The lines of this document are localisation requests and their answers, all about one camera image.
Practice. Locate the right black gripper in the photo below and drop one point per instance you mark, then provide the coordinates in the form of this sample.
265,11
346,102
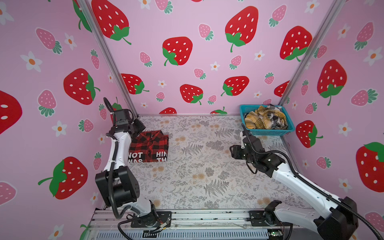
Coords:
234,151

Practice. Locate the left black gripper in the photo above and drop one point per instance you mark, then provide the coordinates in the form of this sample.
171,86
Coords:
139,126

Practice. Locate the red black plaid shirt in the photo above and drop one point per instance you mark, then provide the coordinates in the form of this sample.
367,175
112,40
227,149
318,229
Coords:
149,147

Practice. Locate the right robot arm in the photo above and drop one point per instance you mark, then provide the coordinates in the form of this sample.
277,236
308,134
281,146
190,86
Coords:
329,216

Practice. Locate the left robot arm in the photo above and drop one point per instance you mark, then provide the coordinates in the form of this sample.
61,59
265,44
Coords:
117,184

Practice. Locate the yellow plaid shirt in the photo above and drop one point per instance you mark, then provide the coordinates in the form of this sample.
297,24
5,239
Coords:
266,118

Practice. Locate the teal plastic basket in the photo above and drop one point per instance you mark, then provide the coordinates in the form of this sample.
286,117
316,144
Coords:
244,109

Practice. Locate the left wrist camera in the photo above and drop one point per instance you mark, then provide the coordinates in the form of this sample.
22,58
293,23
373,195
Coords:
123,115

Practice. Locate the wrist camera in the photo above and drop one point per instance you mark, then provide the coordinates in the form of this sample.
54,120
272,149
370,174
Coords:
123,115
251,140

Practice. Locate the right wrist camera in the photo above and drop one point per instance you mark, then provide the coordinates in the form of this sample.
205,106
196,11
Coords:
251,140

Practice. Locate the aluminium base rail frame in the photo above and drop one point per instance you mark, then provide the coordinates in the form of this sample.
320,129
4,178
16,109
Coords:
231,224

